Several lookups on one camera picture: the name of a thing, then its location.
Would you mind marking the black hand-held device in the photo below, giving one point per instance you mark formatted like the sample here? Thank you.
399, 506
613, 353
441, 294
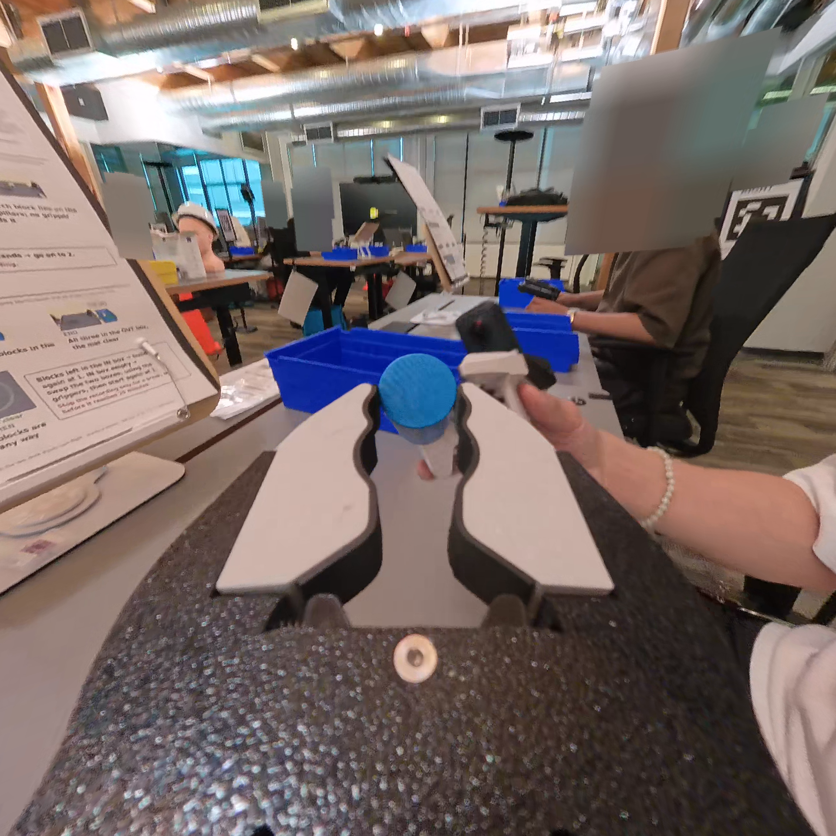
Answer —
539, 288

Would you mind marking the black monitor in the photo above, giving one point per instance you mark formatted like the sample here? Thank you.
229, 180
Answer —
379, 209

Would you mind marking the wood-edged desk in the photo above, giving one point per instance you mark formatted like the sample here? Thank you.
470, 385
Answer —
215, 281
352, 262

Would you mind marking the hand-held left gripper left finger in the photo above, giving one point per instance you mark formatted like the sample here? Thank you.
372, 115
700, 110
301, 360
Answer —
307, 509

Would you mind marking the white board stand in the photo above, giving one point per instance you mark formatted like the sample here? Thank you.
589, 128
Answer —
117, 483
434, 317

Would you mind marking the clear plastic sheet sleeve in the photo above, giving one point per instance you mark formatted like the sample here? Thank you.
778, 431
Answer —
245, 388

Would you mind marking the orange traffic cone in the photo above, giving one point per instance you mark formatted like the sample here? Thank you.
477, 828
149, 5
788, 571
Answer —
199, 333

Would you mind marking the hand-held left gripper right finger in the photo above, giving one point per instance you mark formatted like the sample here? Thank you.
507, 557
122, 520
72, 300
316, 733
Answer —
529, 509

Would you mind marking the white hanging card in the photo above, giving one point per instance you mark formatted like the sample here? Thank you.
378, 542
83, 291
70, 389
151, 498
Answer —
400, 290
297, 297

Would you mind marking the silver ventilation duct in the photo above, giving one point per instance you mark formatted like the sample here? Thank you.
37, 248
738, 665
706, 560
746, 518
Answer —
392, 78
196, 23

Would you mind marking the yellow bin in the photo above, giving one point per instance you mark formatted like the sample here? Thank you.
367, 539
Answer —
163, 272

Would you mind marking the printed marker sign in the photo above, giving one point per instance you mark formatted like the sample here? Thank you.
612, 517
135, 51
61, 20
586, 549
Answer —
761, 215

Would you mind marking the person's white shirt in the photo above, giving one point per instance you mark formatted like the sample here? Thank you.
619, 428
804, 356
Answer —
803, 705

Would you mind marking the black mesh office chair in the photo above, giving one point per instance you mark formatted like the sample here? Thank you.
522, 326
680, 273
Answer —
757, 294

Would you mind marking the blue wooden cylinder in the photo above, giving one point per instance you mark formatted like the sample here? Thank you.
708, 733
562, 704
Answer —
418, 392

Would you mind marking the person's right forearm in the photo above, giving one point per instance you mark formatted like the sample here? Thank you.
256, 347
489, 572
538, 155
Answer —
738, 516

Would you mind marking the mannequin head white helmet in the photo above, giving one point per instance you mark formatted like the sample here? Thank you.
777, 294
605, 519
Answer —
199, 235

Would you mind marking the black floor lamp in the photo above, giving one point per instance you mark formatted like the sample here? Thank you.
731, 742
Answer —
511, 157

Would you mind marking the instruction sheet board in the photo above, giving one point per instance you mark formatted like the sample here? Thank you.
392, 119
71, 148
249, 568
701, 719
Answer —
431, 222
72, 313

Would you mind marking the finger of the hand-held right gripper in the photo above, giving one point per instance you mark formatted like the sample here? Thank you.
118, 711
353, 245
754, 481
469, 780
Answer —
496, 366
441, 454

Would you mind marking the person's right hand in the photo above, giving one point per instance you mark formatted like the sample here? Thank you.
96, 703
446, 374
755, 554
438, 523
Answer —
561, 424

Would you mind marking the blue plastic bin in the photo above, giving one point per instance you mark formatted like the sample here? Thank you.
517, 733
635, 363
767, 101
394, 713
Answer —
513, 294
548, 346
326, 369

